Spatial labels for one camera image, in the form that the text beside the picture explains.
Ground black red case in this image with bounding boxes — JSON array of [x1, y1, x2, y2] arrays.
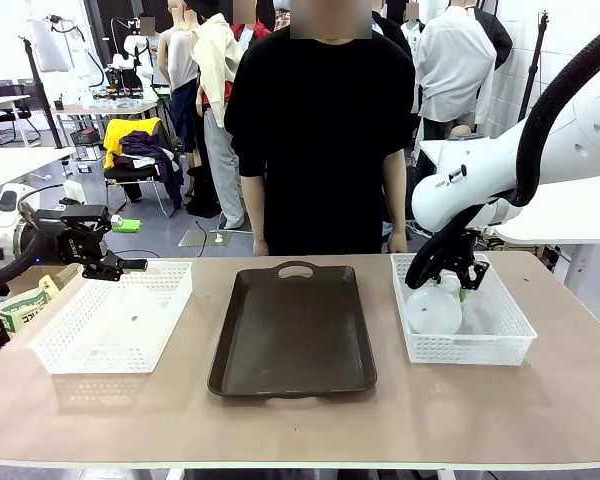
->
[[69, 127, 102, 148]]

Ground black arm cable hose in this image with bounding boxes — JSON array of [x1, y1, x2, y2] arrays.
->
[[404, 20, 600, 291], [0, 202, 56, 297]]

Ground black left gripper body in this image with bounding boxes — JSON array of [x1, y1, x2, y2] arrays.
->
[[53, 224, 117, 269]]

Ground dark brown plastic tray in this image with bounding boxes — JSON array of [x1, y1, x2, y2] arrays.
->
[[207, 260, 379, 400]]

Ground person in black t-shirt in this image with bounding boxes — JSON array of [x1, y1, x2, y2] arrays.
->
[[223, 0, 416, 257]]

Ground yellow garment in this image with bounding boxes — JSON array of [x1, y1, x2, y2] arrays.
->
[[103, 117, 162, 171]]

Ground black light stand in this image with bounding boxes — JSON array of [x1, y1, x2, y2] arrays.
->
[[18, 34, 64, 150]]

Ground cluttered background work table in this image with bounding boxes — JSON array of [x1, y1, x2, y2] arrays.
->
[[51, 89, 162, 124]]

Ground green floor object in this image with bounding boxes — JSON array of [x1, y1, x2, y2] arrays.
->
[[110, 214, 143, 235]]

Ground white background table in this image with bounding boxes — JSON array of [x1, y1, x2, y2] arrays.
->
[[418, 133, 496, 169]]

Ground black metal chair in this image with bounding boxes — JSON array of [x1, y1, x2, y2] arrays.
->
[[102, 149, 181, 219]]

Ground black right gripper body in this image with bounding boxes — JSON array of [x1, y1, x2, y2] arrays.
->
[[432, 230, 485, 269]]

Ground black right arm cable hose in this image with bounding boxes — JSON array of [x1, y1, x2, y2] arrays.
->
[[404, 20, 600, 291]]

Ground person's left forearm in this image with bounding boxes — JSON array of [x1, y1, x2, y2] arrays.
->
[[382, 149, 408, 236]]

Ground black tripod pole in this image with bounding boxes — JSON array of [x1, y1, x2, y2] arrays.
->
[[517, 9, 551, 122]]

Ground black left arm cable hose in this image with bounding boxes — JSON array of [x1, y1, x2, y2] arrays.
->
[[0, 202, 56, 297]]

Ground translucent plastic conical flask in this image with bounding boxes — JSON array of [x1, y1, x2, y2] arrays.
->
[[405, 272, 465, 336]]

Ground white perforated plastic basket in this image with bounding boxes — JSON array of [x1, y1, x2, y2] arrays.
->
[[389, 252, 539, 366], [28, 260, 195, 376]]

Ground person's right forearm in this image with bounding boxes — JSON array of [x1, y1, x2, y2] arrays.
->
[[240, 174, 268, 244]]

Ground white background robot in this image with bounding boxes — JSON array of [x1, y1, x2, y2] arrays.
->
[[110, 17, 157, 92]]

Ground grey floor plate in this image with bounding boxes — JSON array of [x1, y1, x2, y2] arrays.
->
[[178, 228, 254, 249]]

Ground purple garment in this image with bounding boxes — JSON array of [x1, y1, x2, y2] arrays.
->
[[119, 130, 185, 211]]

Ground white side table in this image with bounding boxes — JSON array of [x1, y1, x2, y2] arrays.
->
[[0, 146, 77, 199]]

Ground mannequin with white tank top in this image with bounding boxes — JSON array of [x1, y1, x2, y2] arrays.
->
[[157, 0, 202, 197]]

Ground mannequin with white shirt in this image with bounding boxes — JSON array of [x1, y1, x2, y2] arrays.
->
[[412, 3, 499, 140]]

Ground black hanging jacket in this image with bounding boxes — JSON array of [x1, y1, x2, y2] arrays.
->
[[474, 8, 514, 71]]

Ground brown cardboard box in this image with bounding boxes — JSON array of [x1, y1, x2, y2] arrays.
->
[[7, 263, 82, 297]]

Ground green printed carton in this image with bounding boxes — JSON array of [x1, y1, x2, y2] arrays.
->
[[0, 274, 61, 335]]

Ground black office chair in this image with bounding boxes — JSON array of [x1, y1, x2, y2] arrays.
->
[[0, 79, 42, 147]]

